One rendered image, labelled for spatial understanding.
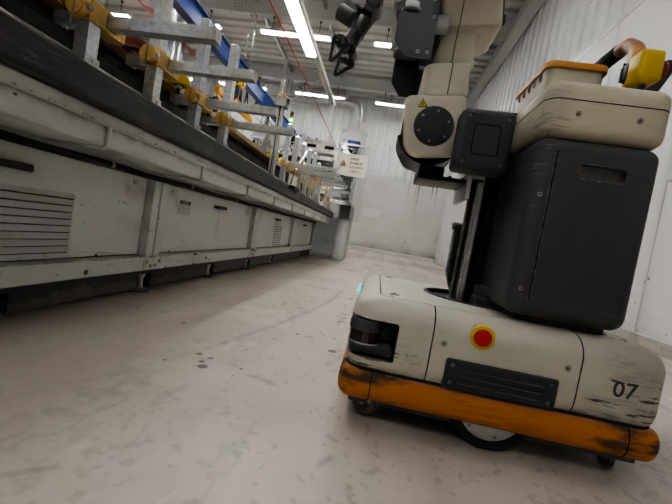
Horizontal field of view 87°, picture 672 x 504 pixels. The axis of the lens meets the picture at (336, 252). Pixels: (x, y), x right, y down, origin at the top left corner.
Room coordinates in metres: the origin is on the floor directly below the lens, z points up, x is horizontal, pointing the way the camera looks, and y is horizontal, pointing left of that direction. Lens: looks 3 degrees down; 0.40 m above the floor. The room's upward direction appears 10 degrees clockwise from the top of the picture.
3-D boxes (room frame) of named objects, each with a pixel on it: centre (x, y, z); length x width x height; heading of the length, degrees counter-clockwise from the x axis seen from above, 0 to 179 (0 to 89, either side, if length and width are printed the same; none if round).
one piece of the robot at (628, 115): (1.03, -0.51, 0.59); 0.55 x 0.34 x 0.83; 174
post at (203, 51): (1.37, 0.62, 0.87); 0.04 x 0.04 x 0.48; 84
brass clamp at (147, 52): (1.15, 0.65, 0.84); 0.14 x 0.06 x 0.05; 174
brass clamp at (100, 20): (0.90, 0.68, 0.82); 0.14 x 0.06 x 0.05; 174
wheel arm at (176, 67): (1.15, 0.56, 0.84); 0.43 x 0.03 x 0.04; 84
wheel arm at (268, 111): (1.40, 0.53, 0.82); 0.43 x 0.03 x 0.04; 84
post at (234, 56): (1.62, 0.60, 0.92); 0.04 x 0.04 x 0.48; 84
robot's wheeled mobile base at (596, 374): (1.04, -0.42, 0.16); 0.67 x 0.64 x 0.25; 84
